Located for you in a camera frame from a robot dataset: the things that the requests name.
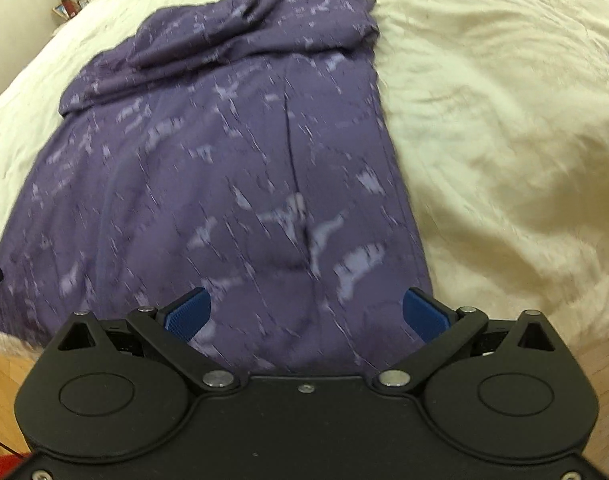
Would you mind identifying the purple patterned hooded jacket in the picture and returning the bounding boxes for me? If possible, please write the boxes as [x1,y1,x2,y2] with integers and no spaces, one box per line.
[0,0,432,376]

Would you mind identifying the thin black cable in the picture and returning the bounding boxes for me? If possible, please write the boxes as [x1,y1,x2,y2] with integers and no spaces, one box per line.
[0,429,29,459]

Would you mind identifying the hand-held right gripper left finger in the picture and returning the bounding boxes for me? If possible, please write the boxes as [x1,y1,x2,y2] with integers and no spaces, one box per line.
[57,287,236,391]

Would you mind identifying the cream bedspread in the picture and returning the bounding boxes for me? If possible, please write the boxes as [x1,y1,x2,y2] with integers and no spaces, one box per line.
[0,0,609,356]

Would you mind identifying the red object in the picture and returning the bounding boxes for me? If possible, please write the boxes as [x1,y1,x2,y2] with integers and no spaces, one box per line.
[0,455,32,480]

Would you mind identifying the picture frame with red photo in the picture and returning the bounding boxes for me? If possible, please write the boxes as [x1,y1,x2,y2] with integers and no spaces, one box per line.
[53,0,81,22]

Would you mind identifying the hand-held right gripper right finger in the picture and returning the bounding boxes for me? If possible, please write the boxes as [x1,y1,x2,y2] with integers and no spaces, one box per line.
[375,287,557,391]

